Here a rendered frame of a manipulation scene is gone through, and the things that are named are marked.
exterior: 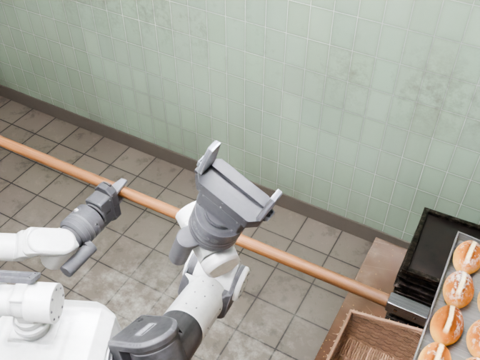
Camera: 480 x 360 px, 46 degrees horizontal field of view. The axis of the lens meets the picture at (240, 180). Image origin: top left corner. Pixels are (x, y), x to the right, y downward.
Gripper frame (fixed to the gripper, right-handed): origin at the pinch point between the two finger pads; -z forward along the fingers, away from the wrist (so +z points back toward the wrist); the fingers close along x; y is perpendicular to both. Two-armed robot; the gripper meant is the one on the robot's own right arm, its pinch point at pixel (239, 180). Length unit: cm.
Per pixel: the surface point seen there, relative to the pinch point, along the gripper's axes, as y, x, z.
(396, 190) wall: 132, -42, 144
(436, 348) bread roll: 19, -49, 36
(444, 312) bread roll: 28, -48, 38
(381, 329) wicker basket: 44, -54, 94
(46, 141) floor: 81, 135, 255
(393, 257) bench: 82, -50, 115
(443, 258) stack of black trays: 67, -54, 77
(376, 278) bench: 69, -49, 114
